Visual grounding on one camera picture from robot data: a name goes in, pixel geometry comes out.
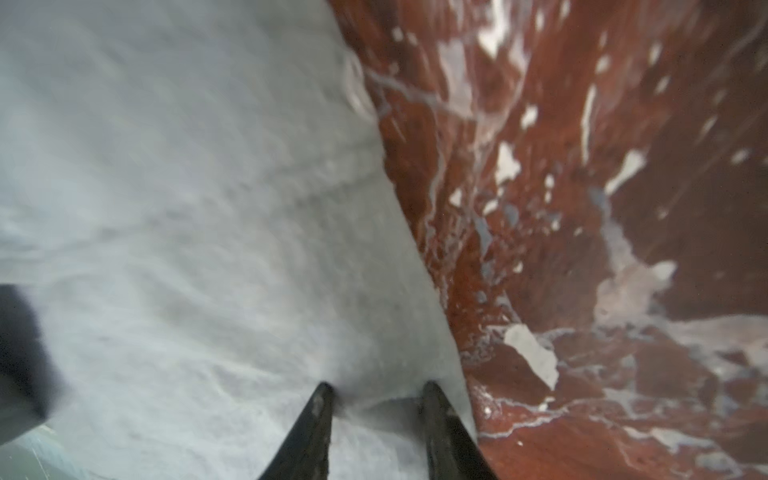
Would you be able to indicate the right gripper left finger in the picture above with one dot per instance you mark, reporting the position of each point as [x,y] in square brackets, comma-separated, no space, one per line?
[304,453]

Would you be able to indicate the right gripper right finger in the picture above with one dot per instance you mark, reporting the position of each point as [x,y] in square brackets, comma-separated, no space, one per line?
[451,452]

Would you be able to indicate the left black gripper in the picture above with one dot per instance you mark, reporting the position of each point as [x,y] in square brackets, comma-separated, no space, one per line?
[28,383]

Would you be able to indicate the grey long sleeve shirt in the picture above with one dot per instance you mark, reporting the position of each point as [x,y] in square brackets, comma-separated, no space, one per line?
[205,230]

